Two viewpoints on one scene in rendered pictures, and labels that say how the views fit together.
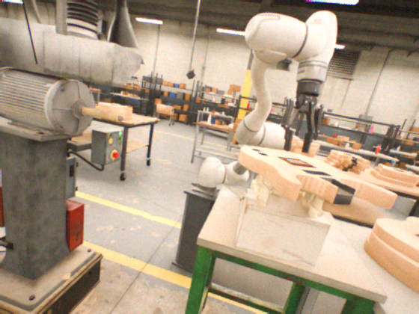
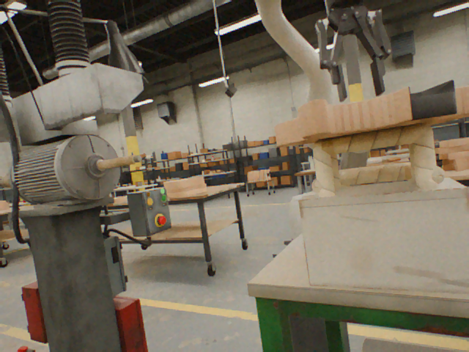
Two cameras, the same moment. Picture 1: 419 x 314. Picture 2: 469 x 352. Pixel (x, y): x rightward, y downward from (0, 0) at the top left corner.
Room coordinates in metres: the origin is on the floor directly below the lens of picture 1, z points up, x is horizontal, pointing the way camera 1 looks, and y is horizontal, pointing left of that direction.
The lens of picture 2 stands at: (0.07, -0.23, 1.19)
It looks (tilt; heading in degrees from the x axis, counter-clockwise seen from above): 3 degrees down; 18
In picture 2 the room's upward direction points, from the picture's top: 8 degrees counter-clockwise
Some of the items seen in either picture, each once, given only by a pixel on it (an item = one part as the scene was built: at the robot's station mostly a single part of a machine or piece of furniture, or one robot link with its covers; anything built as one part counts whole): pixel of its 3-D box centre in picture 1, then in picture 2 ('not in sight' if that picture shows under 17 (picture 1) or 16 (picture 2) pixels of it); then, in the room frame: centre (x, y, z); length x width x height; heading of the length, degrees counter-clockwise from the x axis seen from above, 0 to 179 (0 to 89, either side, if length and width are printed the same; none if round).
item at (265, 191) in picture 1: (265, 191); (324, 171); (0.68, -0.20, 1.15); 0.03 x 0.03 x 0.09
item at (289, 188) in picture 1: (292, 185); (325, 119); (0.53, -0.22, 1.23); 0.09 x 0.07 x 0.04; 18
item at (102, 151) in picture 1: (94, 148); (136, 218); (1.26, 0.70, 0.99); 0.24 x 0.21 x 0.26; 80
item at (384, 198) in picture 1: (369, 194); not in sight; (0.60, -0.47, 1.23); 0.10 x 0.07 x 0.04; 18
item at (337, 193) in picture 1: (297, 170); (369, 120); (0.71, -0.30, 1.23); 0.40 x 0.35 x 0.04; 18
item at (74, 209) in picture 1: (62, 218); (117, 325); (1.21, 0.87, 0.49); 0.25 x 0.12 x 0.37; 80
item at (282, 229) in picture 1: (277, 225); (379, 231); (0.71, -0.29, 1.02); 0.27 x 0.15 x 0.17; 84
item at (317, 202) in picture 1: (316, 203); (424, 160); (0.66, -0.37, 1.15); 0.03 x 0.03 x 0.09
